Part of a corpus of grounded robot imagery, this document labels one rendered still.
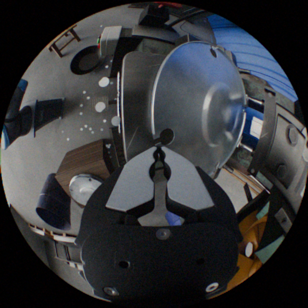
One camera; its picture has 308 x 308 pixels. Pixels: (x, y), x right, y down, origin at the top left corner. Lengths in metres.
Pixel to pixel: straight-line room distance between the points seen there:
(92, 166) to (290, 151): 0.76
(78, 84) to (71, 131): 0.40
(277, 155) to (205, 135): 0.14
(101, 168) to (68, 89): 0.70
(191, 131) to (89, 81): 0.86
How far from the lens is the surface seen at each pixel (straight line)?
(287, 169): 0.21
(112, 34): 0.33
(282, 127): 0.20
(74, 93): 0.94
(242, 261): 0.53
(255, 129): 0.29
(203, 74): 0.17
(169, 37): 0.36
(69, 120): 0.96
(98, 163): 0.64
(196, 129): 0.16
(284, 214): 0.25
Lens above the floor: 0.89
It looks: 51 degrees down
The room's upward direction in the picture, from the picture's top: 139 degrees clockwise
